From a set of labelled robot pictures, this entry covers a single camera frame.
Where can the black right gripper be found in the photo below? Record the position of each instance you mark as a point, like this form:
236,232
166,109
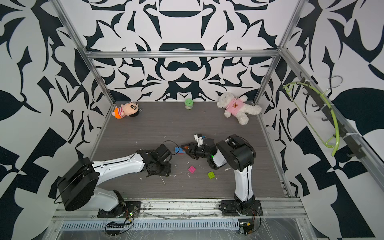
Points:
192,146

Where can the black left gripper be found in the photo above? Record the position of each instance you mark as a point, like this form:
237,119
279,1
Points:
168,170

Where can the blue long lego brick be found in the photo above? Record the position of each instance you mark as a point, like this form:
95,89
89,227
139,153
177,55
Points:
179,150

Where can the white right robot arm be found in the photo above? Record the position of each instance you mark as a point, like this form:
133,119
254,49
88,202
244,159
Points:
234,151

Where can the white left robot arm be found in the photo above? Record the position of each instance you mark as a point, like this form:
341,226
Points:
79,187

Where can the pink lego brick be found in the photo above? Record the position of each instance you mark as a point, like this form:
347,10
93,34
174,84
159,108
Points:
191,169

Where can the lime green lego brick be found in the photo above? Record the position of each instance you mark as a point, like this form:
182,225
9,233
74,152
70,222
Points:
211,175

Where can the green lidded plastic jar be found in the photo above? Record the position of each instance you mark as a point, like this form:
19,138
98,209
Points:
189,104

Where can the white teddy bear pink shirt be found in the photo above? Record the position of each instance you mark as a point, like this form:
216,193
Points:
237,107

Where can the cartoon boy plush doll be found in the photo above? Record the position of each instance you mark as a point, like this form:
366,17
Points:
130,109

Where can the green clothes hanger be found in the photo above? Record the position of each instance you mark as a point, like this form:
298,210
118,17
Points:
321,104

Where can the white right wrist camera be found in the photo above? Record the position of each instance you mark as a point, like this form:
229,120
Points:
199,138

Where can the aluminium front rail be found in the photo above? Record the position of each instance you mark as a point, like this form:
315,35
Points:
185,209

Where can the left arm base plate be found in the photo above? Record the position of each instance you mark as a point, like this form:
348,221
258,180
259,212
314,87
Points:
129,208

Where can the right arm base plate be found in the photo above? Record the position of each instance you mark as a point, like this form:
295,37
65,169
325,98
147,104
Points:
238,208

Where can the black wall hook rack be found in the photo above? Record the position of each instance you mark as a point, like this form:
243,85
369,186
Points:
349,137

